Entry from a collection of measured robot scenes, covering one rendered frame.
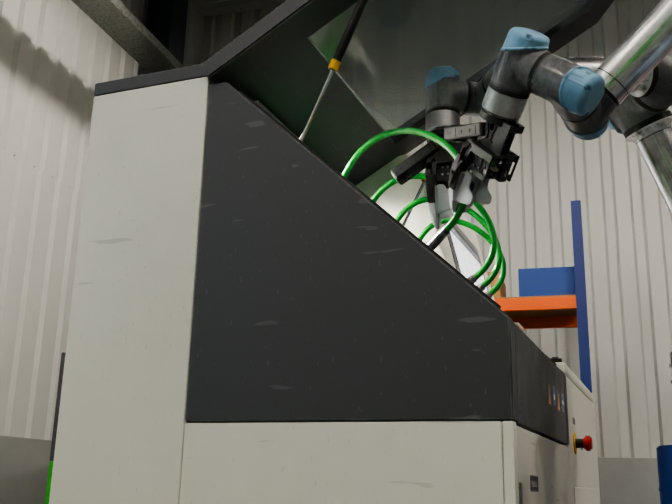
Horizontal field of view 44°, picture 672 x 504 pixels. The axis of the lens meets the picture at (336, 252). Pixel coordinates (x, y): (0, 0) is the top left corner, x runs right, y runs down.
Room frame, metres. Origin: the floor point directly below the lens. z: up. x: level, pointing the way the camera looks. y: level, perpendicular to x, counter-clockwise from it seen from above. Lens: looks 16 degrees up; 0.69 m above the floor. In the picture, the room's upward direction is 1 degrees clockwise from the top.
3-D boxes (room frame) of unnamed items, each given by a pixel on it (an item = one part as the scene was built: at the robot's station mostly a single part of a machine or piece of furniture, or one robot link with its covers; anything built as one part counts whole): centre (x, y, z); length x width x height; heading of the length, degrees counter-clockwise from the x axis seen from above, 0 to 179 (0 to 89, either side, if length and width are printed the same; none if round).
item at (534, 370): (1.62, -0.39, 0.87); 0.62 x 0.04 x 0.16; 158
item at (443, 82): (1.69, -0.23, 1.53); 0.09 x 0.08 x 0.11; 103
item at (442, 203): (1.67, -0.22, 1.27); 0.06 x 0.03 x 0.09; 68
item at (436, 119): (1.69, -0.23, 1.45); 0.08 x 0.08 x 0.05
